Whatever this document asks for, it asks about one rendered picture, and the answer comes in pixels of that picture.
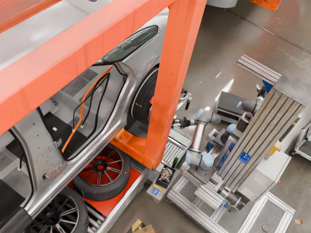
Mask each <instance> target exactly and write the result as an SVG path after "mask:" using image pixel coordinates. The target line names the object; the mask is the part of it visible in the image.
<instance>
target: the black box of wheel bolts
mask: <svg viewBox="0 0 311 233"><path fill-rule="evenodd" d="M175 171H176V170H175V169H173V168H171V167H169V166H167V165H164V166H163V168H162V170H161V172H160V174H159V176H158V177H157V179H156V184H157V185H159V186H161V187H163V188H165V189H167V188H168V186H169V184H170V182H171V180H172V178H173V176H174V174H175Z"/></svg>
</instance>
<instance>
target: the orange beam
mask: <svg viewBox="0 0 311 233"><path fill-rule="evenodd" d="M174 1H176V0H113V1H111V2H109V3H108V4H106V5H105V6H103V7H101V8H100V9H98V10H97V11H95V12H93V13H92V14H90V15H89V16H87V17H85V18H84V19H82V20H81V21H79V22H78V23H76V24H74V25H73V26H71V27H69V28H68V29H66V30H65V31H63V32H61V33H60V34H58V35H57V36H55V37H53V38H52V39H50V40H48V41H47V42H45V43H44V44H42V45H40V46H39V47H37V48H36V49H34V50H33V51H31V52H29V53H28V54H26V55H25V56H23V57H21V58H19V59H18V60H16V61H15V62H13V63H12V64H10V65H8V66H7V67H5V68H4V69H2V70H0V136H1V135H2V134H4V133H5V132H6V131H8V130H9V129H10V128H11V127H13V126H14V125H15V124H17V123H18V122H19V121H20V120H22V119H23V118H24V117H26V116H27V115H28V114H30V113H31V112H32V111H33V110H35V109H36V108H37V107H38V106H40V105H41V104H42V103H44V102H45V101H46V100H47V99H49V98H50V97H52V96H53V95H54V94H55V93H57V92H58V91H59V90H61V89H62V88H63V87H65V86H66V85H67V84H68V83H69V82H71V81H72V80H73V79H75V78H76V77H77V76H79V75H80V74H81V73H83V72H84V71H85V70H86V69H88V68H89V67H90V66H92V65H93V64H94V63H95V62H97V61H98V60H99V59H100V58H102V57H103V56H104V55H106V54H107V53H108V52H110V51H111V50H112V49H114V48H115V47H116V46H118V45H119V44H120V43H121V42H123V41H124V40H125V39H126V38H128V37H129V36H130V35H132V34H133V33H134V32H135V31H137V30H138V29H139V28H141V27H142V26H143V25H145V24H146V23H147V22H149V21H150V20H151V19H152V18H153V17H155V16H156V15H157V14H159V13H160V12H161V11H163V10H164V9H165V8H166V7H168V6H169V5H170V4H172V3H173V2H174Z"/></svg>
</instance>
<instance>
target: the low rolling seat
mask: <svg viewBox="0 0 311 233"><path fill-rule="evenodd" d="M247 100H248V99H247V98H244V97H240V96H237V95H235V94H232V93H228V92H225V91H221V93H220V95H219V97H218V100H217V103H216V107H215V111H214V112H216V113H218V114H219V115H220V116H221V120H223V121H227V122H230V123H233V124H236V125H237V124H238V122H239V121H240V119H241V117H242V115H243V114H244V113H245V111H243V110H241V109H239V108H237V105H238V103H239V102H244V101H247Z"/></svg>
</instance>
